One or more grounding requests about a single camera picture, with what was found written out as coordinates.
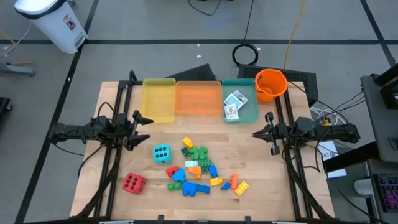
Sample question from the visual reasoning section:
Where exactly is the black flat panel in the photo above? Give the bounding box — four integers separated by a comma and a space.
164, 63, 218, 82

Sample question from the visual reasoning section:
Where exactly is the blue bordered trading card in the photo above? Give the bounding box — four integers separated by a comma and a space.
223, 93, 243, 110

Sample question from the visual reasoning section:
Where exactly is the white paper with code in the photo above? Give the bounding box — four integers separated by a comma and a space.
318, 141, 340, 161

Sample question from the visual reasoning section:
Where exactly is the blank white paper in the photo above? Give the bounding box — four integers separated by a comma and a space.
326, 169, 348, 179

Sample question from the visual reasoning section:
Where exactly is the blue rounded toy brick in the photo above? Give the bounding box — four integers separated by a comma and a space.
172, 168, 187, 184

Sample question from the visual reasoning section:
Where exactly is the white step trash bin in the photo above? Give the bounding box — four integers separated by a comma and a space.
14, 0, 88, 54

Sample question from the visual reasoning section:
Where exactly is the black floor cable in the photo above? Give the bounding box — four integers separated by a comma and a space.
188, 0, 223, 16
244, 0, 255, 45

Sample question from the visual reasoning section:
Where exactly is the yellow translucent plastic tray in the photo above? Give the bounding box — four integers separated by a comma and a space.
141, 78, 177, 124

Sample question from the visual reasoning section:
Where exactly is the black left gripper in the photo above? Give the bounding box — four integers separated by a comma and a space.
115, 109, 155, 152

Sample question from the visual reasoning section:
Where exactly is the white looped cable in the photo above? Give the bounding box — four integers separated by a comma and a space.
310, 106, 343, 125

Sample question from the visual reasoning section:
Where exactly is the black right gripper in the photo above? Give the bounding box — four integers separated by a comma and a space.
252, 111, 296, 156

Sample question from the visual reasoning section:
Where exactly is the large blue arched brick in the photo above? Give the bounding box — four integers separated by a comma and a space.
182, 182, 198, 197

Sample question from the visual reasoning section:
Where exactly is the black aluminium frame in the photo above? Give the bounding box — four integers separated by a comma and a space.
273, 90, 335, 220
74, 70, 144, 218

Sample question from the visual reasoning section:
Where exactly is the orange toy brick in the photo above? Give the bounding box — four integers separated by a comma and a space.
187, 166, 203, 180

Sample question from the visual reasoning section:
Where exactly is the orange translucent plastic tray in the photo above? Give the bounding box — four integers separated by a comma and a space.
175, 80, 223, 116

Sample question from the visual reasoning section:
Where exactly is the orange plastic bucket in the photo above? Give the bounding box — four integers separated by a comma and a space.
254, 68, 289, 103

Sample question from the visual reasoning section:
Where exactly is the grey rounded armrest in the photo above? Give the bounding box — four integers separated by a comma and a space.
353, 179, 374, 196

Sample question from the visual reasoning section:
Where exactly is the black monitor stand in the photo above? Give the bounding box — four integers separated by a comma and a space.
371, 63, 398, 110

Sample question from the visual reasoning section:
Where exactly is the cyan foam die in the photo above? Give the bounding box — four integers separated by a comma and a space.
152, 144, 172, 165

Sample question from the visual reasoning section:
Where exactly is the black desk leg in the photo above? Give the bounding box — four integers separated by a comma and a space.
323, 141, 379, 174

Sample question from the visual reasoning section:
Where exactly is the red toy brick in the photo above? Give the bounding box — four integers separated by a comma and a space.
165, 165, 180, 178

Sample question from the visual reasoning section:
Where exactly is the coiled black cable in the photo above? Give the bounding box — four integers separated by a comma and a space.
231, 43, 259, 67

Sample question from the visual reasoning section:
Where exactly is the teal translucent plastic tray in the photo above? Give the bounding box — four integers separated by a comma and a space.
221, 78, 260, 124

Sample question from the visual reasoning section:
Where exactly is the black caster base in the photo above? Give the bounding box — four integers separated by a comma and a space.
0, 97, 13, 121

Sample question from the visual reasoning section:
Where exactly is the grey metal stand foot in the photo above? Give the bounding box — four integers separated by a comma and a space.
0, 61, 37, 77

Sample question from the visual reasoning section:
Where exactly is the yellow floor cable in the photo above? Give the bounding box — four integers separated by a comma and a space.
283, 0, 307, 70

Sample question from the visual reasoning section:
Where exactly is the computer keyboard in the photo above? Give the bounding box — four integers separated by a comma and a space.
373, 173, 398, 214

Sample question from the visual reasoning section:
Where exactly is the red foam die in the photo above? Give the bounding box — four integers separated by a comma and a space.
122, 172, 147, 195

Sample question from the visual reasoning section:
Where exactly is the trading card with portrait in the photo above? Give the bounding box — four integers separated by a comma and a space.
223, 103, 240, 121

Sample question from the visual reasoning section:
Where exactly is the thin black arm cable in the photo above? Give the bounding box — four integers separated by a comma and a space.
289, 80, 328, 115

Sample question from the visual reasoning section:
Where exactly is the grey picture trading card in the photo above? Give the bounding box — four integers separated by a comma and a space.
233, 90, 249, 106

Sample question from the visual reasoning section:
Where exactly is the dark grey keyboard desk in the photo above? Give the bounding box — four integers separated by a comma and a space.
366, 158, 398, 224

